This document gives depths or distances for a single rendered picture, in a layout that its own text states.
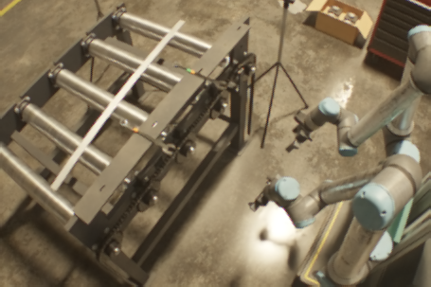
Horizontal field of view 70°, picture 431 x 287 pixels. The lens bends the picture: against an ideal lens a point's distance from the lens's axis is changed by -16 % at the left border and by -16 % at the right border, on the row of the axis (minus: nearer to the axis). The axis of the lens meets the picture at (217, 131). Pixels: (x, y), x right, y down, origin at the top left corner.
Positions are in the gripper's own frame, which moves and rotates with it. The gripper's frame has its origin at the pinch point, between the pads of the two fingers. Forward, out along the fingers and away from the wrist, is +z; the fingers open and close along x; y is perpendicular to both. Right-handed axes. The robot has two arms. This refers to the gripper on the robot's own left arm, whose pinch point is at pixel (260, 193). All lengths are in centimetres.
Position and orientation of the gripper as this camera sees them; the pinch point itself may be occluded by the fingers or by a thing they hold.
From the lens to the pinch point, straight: 170.4
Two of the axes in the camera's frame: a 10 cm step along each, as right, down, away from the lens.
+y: -7.3, -6.8, -0.1
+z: -2.2, 2.2, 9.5
